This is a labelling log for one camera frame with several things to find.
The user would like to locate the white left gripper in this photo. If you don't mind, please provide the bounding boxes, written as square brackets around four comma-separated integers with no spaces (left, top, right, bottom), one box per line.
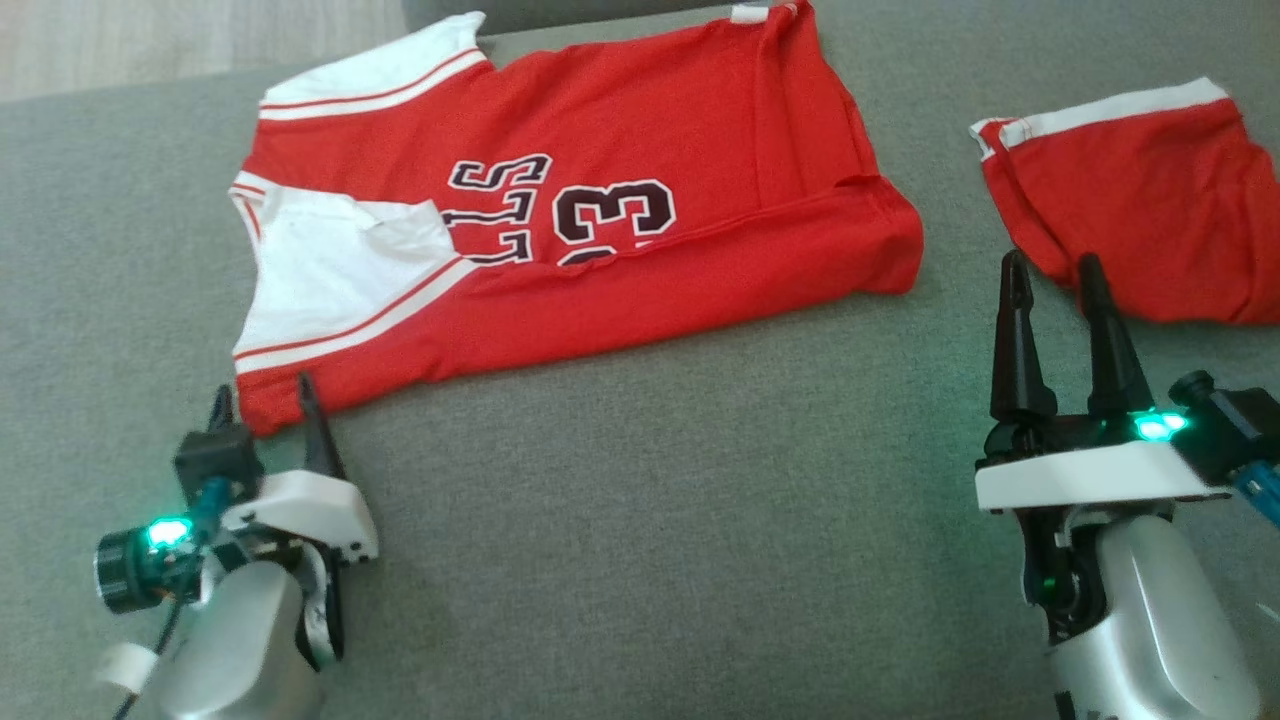
[95,373,379,614]

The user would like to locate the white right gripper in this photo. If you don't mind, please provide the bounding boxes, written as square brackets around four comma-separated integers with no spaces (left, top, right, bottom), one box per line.
[975,250,1231,513]

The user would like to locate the red shorts with white stripe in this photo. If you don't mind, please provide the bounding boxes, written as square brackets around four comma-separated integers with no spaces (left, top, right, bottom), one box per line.
[970,77,1280,326]

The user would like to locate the red white basketball jersey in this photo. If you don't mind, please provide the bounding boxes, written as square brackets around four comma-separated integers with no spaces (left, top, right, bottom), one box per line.
[230,0,924,438]

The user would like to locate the blue right camera cable plug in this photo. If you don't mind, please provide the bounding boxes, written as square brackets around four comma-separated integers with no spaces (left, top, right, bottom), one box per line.
[1232,465,1280,528]

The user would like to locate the white tape cable tag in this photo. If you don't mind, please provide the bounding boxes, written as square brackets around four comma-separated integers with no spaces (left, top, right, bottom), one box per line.
[97,643,156,691]

